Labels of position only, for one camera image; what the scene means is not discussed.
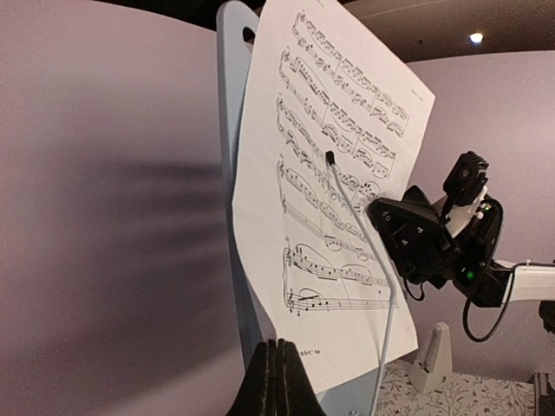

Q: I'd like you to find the light blue music stand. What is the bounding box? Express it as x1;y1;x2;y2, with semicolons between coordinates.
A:
217;1;399;415

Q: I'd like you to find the white wedge block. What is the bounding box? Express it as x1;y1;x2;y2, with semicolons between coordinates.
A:
408;322;453;393

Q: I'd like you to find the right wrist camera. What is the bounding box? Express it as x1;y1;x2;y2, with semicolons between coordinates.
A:
440;151;491;237

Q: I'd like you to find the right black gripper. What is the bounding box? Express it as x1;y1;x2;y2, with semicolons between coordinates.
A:
366;185;458;288

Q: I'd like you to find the white sheet music page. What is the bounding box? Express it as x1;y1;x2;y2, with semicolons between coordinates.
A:
233;1;434;393

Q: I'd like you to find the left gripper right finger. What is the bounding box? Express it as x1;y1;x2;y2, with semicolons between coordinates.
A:
276;339;325;416

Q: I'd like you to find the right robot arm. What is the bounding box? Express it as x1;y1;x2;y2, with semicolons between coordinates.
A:
365;185;554;341

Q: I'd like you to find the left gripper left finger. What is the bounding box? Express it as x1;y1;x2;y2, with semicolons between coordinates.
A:
225;340;277;416

